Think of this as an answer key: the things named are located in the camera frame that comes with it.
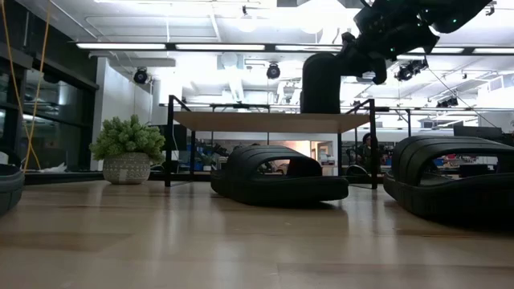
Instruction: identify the person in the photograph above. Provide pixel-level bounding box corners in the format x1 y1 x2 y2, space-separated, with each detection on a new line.
358 132 381 169

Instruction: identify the black aluminium rig frame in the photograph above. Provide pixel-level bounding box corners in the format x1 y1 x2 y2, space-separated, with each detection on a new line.
23 170 386 186

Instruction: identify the green succulent in patterned pot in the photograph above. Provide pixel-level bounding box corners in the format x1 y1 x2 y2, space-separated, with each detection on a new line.
88 114 166 185

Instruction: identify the white crumpled bag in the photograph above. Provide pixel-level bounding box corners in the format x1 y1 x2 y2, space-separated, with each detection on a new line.
38 162 68 174

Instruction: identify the black monitor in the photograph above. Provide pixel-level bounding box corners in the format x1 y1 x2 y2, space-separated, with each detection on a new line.
453 125 514 146

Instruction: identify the yellow cable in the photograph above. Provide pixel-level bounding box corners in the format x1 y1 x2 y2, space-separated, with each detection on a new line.
0 0 51 172

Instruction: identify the wooden shelf with black frame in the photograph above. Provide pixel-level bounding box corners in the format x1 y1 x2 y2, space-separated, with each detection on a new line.
163 94 379 190

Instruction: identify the black office chair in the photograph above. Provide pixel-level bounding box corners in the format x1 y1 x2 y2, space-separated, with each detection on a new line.
345 163 373 185

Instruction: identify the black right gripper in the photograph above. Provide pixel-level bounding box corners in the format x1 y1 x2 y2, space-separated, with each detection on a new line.
341 0 441 85

